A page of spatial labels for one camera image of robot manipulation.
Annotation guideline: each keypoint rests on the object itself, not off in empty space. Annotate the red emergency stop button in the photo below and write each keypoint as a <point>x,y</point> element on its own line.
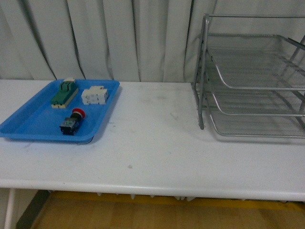
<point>71,124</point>

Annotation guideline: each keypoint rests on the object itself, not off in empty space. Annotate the mesh rack tray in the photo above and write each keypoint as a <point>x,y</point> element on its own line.
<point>256,126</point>
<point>256,102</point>
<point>259,62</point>

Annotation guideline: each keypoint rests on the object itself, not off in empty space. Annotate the white circuit breaker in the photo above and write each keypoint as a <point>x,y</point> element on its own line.
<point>95,95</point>

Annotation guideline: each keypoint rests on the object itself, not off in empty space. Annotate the white curtain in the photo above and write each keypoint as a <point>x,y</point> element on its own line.
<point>124,40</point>

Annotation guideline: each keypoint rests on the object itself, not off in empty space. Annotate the blue plastic tray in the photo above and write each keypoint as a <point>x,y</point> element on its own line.
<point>37,120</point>

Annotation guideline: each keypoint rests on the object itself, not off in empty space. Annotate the white table leg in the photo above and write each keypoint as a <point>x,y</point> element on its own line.
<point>10,208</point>

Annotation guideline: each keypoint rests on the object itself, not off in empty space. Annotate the silver mesh rack frame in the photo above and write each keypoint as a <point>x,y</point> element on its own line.
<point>205,74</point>

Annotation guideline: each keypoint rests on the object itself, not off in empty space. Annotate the green knife switch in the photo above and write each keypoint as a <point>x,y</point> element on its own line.
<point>65,94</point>

